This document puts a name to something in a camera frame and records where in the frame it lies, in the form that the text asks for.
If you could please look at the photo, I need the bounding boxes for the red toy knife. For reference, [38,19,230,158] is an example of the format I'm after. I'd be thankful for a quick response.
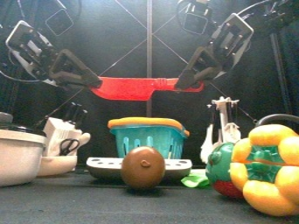
[90,76,206,102]

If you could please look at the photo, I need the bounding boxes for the brown toy kiwi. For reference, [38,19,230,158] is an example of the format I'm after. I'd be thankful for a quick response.
[119,145,167,191]

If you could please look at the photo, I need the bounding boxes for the white toy knife block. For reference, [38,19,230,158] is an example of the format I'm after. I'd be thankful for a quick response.
[42,101,90,158]

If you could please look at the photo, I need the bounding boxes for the white utensil rack with tools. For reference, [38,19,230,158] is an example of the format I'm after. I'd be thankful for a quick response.
[201,95,243,165]

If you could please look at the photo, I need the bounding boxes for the black toy scissors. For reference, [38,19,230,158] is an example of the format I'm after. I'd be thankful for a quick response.
[59,138,80,157]

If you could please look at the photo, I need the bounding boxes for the teal basket with orange rim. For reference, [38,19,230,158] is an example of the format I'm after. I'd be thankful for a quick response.
[107,116,193,160]

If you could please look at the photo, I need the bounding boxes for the white pot with lid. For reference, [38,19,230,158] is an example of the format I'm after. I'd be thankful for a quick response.
[0,111,48,188]

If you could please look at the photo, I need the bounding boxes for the green and red toy tomato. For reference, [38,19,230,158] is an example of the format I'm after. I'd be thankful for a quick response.
[205,142,246,200]

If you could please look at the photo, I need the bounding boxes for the grey toy cutting board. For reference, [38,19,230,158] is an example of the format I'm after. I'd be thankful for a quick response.
[86,157,194,181]

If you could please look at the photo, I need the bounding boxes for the green toy leaf piece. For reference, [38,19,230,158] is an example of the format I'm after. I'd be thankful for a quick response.
[181,168,211,188]

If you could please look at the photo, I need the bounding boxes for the yellow toy bell pepper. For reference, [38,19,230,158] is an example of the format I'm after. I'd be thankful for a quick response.
[229,123,299,217]

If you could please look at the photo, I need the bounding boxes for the grey vertical frame pole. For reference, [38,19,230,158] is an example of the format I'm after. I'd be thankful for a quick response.
[145,0,155,118]

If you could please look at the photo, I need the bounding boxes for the dark slanted frame pole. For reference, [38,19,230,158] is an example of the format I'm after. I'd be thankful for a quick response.
[270,31,295,116]

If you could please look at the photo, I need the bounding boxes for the black curved handle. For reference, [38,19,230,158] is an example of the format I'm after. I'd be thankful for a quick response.
[255,113,299,130]

